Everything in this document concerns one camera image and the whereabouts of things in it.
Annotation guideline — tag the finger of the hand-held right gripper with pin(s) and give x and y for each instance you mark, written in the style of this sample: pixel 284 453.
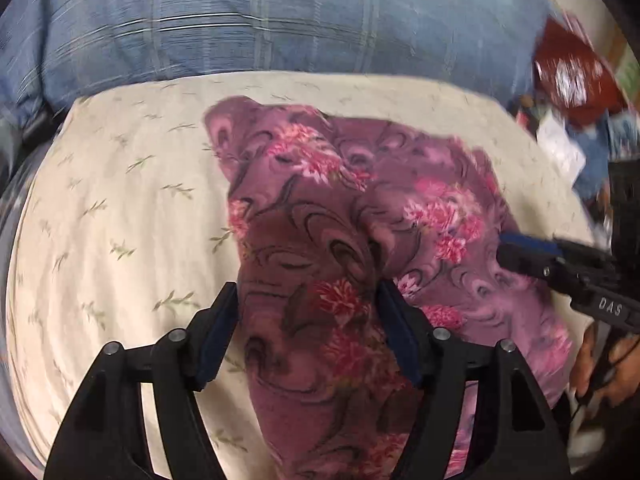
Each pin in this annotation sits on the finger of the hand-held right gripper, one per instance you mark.
pixel 525 260

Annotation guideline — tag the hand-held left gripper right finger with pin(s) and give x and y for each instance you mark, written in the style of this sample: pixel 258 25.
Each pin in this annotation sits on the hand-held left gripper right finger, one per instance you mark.
pixel 400 335

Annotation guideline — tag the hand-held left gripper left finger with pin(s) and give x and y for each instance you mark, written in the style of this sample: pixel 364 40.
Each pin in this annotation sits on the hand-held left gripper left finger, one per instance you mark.
pixel 217 340

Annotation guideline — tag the pink floral fleece garment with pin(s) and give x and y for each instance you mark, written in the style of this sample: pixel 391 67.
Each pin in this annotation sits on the pink floral fleece garment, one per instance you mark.
pixel 310 240

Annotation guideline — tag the person's right hand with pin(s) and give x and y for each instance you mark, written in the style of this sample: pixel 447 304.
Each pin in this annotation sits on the person's right hand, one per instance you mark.
pixel 582 365

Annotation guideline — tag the blue cloth pile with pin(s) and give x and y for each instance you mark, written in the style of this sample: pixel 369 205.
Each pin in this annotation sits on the blue cloth pile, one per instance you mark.
pixel 600 155

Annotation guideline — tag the white paper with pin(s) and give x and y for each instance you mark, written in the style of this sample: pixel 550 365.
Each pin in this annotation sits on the white paper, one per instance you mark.
pixel 562 147

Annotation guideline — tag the red printed bag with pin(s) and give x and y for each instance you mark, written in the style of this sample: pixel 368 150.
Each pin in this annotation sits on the red printed bag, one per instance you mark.
pixel 575 75

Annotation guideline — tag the cream leaf-print bed sheet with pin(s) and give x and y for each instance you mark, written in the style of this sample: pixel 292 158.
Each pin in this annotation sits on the cream leaf-print bed sheet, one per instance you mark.
pixel 110 200

